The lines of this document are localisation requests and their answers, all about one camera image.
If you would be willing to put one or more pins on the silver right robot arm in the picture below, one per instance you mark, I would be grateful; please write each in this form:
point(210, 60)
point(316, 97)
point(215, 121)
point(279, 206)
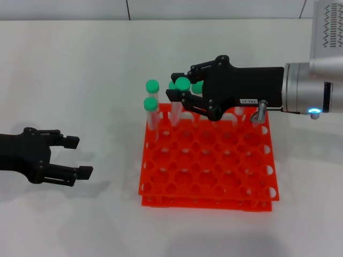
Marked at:
point(302, 88)

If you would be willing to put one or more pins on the green-capped clear test tube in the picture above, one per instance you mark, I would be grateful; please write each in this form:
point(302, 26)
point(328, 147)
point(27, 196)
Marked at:
point(197, 87)
point(171, 86)
point(152, 86)
point(238, 111)
point(264, 117)
point(182, 83)
point(150, 104)

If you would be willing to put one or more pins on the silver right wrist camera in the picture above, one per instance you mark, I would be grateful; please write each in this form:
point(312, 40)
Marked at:
point(329, 26)

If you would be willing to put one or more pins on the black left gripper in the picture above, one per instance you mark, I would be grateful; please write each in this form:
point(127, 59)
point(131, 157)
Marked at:
point(24, 152)

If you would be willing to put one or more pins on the orange test tube rack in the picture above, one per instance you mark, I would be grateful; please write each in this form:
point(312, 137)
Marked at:
point(203, 207)

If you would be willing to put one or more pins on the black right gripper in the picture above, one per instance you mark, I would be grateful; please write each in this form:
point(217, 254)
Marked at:
point(241, 85)

